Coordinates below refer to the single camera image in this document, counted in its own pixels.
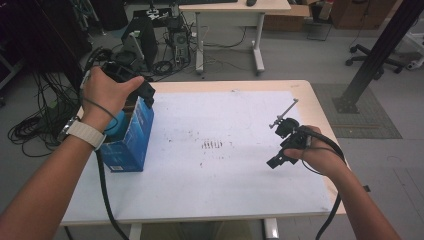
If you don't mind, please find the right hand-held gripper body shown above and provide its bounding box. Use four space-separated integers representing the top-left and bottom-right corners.
268 97 313 161

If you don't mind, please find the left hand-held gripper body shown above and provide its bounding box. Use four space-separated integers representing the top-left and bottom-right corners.
99 31 157 101

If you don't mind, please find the blue cardboard box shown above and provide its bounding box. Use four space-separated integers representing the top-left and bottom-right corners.
99 96 156 173

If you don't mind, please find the person's right hand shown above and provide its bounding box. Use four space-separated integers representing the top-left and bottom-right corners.
282 124 348 178

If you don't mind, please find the person's left hand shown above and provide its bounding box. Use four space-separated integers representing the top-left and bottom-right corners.
80 66 146 133

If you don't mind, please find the black computer tower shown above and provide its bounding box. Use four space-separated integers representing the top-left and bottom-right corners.
120 15 159 72

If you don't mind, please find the grey computer case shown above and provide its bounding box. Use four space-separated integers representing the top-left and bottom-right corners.
167 17 192 66

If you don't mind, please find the white table leg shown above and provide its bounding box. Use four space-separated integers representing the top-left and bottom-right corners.
263 218 280 240

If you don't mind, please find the grey floor mat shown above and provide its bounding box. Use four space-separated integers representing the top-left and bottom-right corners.
311 83 403 140

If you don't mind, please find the black office chair base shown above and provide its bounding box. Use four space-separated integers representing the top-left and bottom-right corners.
345 43 405 75

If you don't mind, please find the dark curtain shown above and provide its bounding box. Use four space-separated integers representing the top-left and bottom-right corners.
0 0 93 99

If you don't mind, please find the black metal stand pole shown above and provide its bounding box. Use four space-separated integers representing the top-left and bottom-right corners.
332 0 424 114

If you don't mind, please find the brown cardboard box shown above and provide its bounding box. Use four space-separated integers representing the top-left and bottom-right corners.
263 4 313 33

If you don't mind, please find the white desk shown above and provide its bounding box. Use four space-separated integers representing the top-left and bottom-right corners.
178 0 292 75

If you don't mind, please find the wooden cabinet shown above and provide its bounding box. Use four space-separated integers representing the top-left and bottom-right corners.
329 0 398 30

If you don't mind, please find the thin black right hand wire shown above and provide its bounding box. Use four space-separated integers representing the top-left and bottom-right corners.
300 146 344 177

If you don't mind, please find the thin black hand wire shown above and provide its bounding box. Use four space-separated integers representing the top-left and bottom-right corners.
81 97 120 133
300 146 344 177

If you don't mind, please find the thin black left hand wire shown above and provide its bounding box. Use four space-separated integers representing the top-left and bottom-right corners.
81 97 120 133

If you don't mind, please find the coiled black cable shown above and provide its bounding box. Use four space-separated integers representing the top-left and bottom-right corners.
93 47 114 63

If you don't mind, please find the thick black right gripper cable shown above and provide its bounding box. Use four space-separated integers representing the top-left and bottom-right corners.
300 125 346 240

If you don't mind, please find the thick black gripper cable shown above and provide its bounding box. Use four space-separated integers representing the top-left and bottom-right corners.
84 46 130 240
300 125 346 240

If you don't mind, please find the white strap wristwatch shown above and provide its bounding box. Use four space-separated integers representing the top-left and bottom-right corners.
56 115 107 151

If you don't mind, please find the thick black left gripper cable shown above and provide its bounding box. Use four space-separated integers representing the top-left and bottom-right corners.
84 46 130 240

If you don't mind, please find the bundle of black floor cables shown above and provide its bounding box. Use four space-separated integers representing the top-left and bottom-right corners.
7 71 84 158

